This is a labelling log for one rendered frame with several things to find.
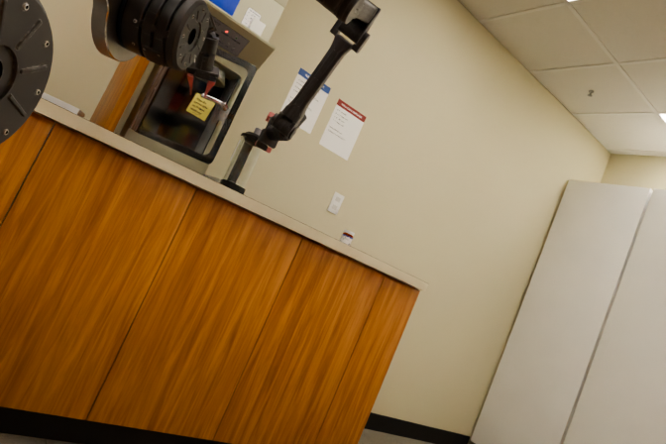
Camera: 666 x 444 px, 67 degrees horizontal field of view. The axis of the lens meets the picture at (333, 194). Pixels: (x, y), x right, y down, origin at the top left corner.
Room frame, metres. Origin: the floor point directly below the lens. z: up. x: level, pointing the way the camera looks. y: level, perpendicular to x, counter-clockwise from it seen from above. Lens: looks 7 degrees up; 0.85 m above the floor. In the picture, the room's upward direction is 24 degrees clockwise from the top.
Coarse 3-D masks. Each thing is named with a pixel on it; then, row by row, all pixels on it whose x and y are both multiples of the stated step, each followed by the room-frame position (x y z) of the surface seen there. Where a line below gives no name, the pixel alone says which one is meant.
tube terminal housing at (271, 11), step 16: (240, 0) 1.83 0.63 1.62; (256, 0) 1.86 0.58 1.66; (272, 0) 1.89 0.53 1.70; (240, 16) 1.85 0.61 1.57; (272, 16) 1.91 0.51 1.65; (272, 32) 1.92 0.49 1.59; (144, 96) 1.76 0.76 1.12; (128, 128) 1.75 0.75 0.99; (144, 144) 1.79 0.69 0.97; (160, 144) 1.82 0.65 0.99; (176, 160) 1.86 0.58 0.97; (192, 160) 1.89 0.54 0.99
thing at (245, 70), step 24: (168, 72) 1.75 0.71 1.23; (240, 72) 1.76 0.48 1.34; (168, 96) 1.75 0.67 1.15; (192, 96) 1.75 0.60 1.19; (216, 96) 1.76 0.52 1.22; (240, 96) 1.76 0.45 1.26; (144, 120) 1.75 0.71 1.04; (168, 120) 1.75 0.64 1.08; (192, 120) 1.75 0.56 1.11; (216, 120) 1.76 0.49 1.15; (168, 144) 1.75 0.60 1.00; (192, 144) 1.76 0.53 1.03; (216, 144) 1.76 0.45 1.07
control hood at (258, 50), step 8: (208, 0) 1.67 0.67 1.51; (208, 8) 1.69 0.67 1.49; (216, 8) 1.69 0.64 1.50; (216, 16) 1.71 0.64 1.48; (224, 16) 1.71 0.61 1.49; (232, 24) 1.74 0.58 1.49; (240, 24) 1.74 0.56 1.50; (240, 32) 1.77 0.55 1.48; (248, 32) 1.77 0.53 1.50; (256, 40) 1.79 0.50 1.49; (264, 40) 1.80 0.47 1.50; (248, 48) 1.82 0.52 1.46; (256, 48) 1.82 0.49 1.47; (264, 48) 1.82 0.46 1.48; (272, 48) 1.82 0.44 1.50; (240, 56) 1.85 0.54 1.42; (248, 56) 1.85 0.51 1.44; (256, 56) 1.85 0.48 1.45; (264, 56) 1.85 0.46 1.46; (256, 64) 1.88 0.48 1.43
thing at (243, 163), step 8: (240, 144) 1.89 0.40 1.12; (248, 144) 1.87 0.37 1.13; (240, 152) 1.88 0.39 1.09; (248, 152) 1.87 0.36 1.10; (256, 152) 1.89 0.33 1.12; (232, 160) 1.89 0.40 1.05; (240, 160) 1.87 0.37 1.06; (248, 160) 1.88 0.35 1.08; (256, 160) 1.90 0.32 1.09; (232, 168) 1.87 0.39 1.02; (240, 168) 1.87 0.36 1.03; (248, 168) 1.88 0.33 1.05; (224, 176) 1.89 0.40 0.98; (232, 176) 1.87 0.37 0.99; (240, 176) 1.87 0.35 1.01; (248, 176) 1.90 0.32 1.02; (240, 184) 1.88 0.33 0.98
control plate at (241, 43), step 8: (216, 24) 1.74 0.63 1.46; (224, 24) 1.74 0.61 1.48; (216, 32) 1.76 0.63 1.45; (224, 32) 1.76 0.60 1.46; (232, 32) 1.76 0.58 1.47; (224, 40) 1.79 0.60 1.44; (232, 40) 1.79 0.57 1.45; (240, 40) 1.79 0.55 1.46; (248, 40) 1.79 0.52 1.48; (224, 48) 1.81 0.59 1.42; (232, 48) 1.81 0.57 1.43; (240, 48) 1.82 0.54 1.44
